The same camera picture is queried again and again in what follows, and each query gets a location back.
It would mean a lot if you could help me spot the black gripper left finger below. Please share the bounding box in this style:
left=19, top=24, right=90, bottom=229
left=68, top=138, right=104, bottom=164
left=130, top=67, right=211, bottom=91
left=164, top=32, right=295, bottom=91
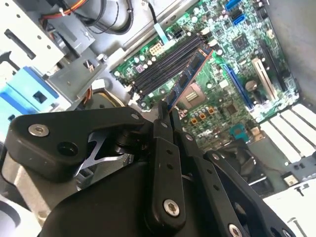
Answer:
left=4, top=100, right=188, bottom=232

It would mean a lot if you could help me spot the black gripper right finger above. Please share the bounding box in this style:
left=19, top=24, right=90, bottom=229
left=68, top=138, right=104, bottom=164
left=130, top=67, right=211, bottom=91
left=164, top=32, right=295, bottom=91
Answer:
left=170, top=108, right=298, bottom=237

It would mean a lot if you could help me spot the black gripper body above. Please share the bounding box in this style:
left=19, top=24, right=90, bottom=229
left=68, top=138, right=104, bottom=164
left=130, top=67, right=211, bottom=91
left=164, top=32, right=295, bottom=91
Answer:
left=40, top=158, right=230, bottom=237

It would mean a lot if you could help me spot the RAM stick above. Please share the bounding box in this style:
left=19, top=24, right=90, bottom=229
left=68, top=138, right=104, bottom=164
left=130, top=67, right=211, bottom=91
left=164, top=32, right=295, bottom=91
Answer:
left=163, top=47, right=214, bottom=112

